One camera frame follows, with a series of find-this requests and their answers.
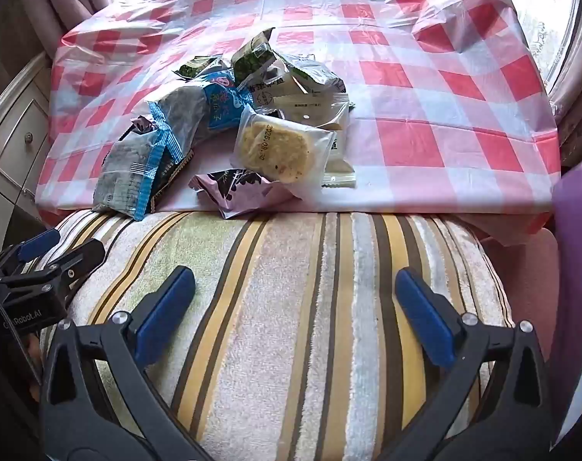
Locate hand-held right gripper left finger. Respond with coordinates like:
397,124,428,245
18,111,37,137
38,265,215,461

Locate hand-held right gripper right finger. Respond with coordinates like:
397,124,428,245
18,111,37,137
377,268,561,461

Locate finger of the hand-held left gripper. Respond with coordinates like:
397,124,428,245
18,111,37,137
0,228,61,277
0,239,106,308

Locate large grey blue-edged snack packet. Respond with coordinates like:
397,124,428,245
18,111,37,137
91,122,186,222

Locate pink snack packet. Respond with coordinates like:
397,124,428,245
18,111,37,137
188,168,299,220

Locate small purple snack packet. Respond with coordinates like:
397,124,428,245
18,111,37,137
118,115,158,142

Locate cream white snack packet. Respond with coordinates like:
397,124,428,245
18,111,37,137
272,95,358,189

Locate small grey blue-edged snack packet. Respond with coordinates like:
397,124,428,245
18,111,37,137
146,84,212,154

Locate clear packet round pastry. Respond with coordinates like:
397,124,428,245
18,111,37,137
230,103,336,200

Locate blue cartoon snack packet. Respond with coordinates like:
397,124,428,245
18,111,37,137
195,68,254,133

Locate green pea snack packet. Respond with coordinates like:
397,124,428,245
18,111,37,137
172,55,224,81
230,28,286,88

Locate white green-striped snack packet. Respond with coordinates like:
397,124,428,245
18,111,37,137
253,52,348,109

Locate grey cabinet with drawer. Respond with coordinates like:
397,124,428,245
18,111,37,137
0,50,56,250

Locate striped towel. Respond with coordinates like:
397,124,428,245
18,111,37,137
38,209,513,461

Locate purple cloth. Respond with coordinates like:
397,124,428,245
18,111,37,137
552,153,582,445

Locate red checked plastic tablecloth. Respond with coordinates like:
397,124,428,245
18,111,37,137
34,0,563,245

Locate brown patterned curtain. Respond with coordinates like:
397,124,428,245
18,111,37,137
543,0,582,166

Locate white lace curtain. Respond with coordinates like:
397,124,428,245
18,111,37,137
507,0,582,80

